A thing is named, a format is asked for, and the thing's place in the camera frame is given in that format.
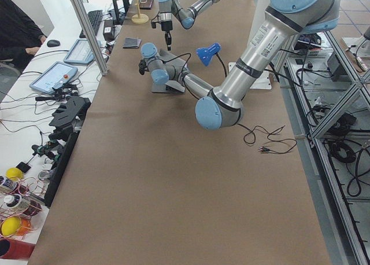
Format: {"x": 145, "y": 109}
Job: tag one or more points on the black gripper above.
{"x": 166, "y": 26}

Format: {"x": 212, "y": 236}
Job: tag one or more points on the grey laptop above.
{"x": 173, "y": 67}

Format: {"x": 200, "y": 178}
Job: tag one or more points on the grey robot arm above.
{"x": 221, "y": 106}
{"x": 169, "y": 9}

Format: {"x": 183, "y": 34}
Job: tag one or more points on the blue desk lamp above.
{"x": 205, "y": 54}

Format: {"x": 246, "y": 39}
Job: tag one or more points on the folded grey purple cloth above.
{"x": 131, "y": 43}

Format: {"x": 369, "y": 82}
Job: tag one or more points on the wooden stand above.
{"x": 139, "y": 17}

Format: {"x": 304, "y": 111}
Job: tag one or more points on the dark brown box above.
{"x": 146, "y": 4}

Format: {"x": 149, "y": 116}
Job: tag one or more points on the black keyboard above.
{"x": 95, "y": 18}

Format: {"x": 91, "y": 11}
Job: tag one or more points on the far teach pendant tablet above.
{"x": 80, "y": 53}

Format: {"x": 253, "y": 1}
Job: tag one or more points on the teach pendant tablet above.
{"x": 80, "y": 53}
{"x": 54, "y": 77}

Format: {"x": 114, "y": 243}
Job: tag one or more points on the near teach pendant tablet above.
{"x": 54, "y": 77}

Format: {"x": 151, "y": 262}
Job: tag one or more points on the black computer mouse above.
{"x": 53, "y": 43}

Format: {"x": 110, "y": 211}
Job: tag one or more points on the black tool rack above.
{"x": 63, "y": 118}

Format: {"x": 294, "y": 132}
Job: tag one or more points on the person in black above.
{"x": 21, "y": 38}

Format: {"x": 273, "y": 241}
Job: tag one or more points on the yellow ball in basket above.
{"x": 11, "y": 226}

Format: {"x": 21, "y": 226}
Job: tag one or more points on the red cylinder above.
{"x": 15, "y": 249}

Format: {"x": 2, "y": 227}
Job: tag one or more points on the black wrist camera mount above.
{"x": 142, "y": 67}
{"x": 154, "y": 24}

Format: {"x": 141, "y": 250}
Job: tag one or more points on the aluminium frame post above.
{"x": 87, "y": 28}

